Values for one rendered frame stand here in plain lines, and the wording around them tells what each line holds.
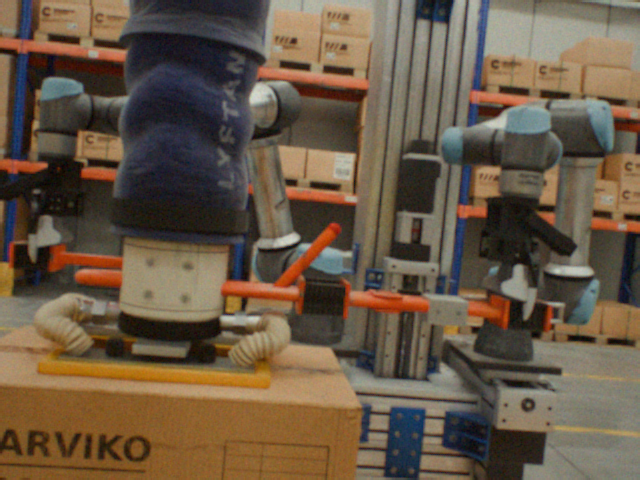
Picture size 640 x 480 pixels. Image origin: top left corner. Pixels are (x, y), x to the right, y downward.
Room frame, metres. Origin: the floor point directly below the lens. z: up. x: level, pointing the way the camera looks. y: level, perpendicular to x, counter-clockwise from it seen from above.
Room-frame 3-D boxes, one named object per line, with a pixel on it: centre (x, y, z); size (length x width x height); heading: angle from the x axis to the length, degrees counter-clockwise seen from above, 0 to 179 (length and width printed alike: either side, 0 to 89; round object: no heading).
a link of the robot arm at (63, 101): (1.36, 0.54, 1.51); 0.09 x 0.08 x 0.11; 134
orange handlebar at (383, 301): (1.27, 0.06, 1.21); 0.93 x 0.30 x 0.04; 96
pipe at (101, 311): (1.13, 0.24, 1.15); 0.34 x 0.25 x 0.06; 96
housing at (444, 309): (1.17, -0.22, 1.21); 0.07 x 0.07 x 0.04; 6
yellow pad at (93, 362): (1.03, 0.23, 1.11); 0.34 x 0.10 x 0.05; 96
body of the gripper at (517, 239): (1.19, -0.33, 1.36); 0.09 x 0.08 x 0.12; 96
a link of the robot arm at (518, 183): (1.19, -0.34, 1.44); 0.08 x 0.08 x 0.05
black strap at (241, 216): (1.13, 0.24, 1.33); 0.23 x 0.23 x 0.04
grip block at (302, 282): (1.15, -0.01, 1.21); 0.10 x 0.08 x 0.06; 6
